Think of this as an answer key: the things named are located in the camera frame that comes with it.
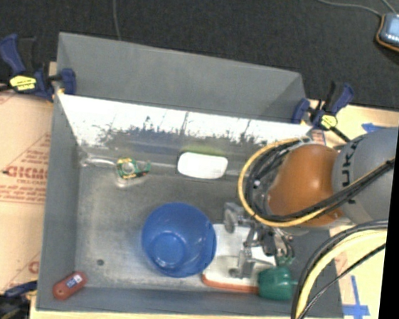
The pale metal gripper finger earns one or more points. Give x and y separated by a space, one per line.
242 257
248 269

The white flat box orange edge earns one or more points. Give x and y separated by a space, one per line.
223 265

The green rounded plastic toy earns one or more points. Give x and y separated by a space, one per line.
275 283

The blue plastic bowl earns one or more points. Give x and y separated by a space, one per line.
176 238

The white rounded sponge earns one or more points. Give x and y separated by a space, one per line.
202 165

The grey metal bin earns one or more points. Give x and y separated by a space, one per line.
113 224

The red-brown flat block blue label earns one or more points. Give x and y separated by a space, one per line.
68 285

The brown cardboard board red print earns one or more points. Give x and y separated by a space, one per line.
14 155

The black cylinder on white bracket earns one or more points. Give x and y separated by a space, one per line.
269 243

